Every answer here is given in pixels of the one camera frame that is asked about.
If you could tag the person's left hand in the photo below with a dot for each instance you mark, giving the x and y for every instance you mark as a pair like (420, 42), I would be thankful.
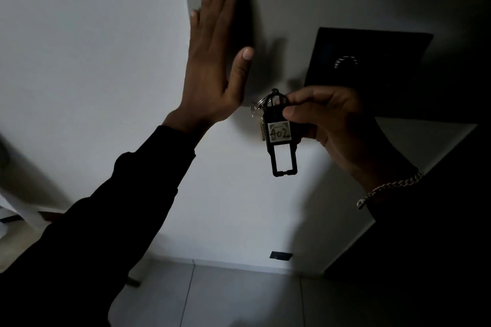
(207, 81)

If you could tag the person's left thumb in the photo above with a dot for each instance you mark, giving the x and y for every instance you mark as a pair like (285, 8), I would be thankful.
(241, 74)

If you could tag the person's left little finger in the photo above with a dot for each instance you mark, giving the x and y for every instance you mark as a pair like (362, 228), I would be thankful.
(193, 29)

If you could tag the person's left forearm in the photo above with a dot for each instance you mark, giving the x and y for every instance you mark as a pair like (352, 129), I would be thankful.
(88, 231)

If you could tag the black wall socket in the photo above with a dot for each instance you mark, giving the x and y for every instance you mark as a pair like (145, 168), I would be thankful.
(280, 255)

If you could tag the black safe control panel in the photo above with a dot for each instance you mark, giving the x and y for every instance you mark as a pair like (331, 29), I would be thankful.
(383, 54)

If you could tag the round safe dial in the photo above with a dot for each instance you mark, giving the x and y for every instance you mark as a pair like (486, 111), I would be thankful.
(345, 62)

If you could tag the black key tag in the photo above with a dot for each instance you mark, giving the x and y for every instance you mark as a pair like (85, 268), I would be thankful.
(280, 139)

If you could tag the person's left middle finger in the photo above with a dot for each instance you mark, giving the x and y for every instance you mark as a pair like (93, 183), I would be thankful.
(215, 8)

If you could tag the person's right hand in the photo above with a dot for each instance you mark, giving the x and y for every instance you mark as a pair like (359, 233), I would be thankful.
(345, 127)

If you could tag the person's right thumb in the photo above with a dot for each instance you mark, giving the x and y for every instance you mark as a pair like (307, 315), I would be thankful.
(303, 113)

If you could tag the person's right forearm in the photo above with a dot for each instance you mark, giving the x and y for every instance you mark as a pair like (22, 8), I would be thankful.
(422, 254)

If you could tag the brass key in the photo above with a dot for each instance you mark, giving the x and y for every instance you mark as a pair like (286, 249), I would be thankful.
(261, 123)

